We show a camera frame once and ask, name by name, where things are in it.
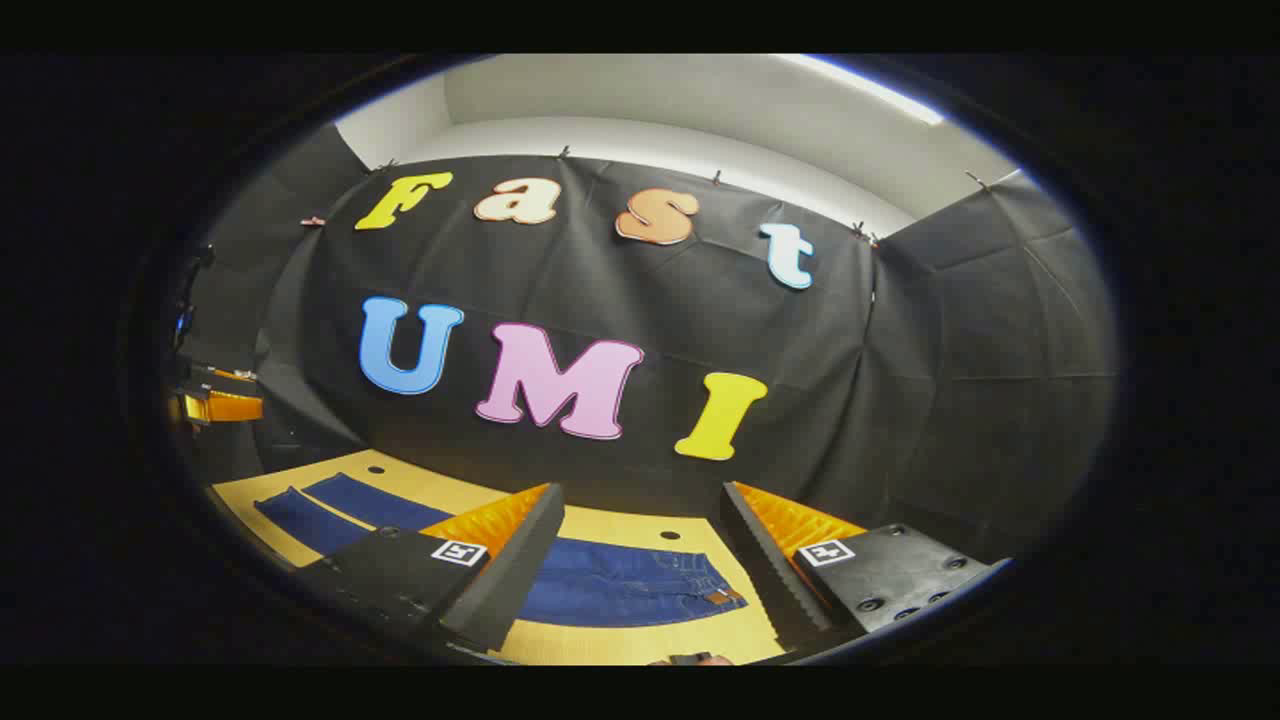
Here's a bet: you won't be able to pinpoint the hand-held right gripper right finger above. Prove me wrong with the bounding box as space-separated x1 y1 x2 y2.
718 481 1013 651

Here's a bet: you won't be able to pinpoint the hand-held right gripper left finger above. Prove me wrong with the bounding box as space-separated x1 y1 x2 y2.
298 482 567 655

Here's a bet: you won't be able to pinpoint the blue denim jeans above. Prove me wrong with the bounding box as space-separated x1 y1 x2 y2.
254 473 749 629

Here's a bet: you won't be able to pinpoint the black backdrop cloth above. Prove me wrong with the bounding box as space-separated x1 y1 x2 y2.
190 125 1119 561

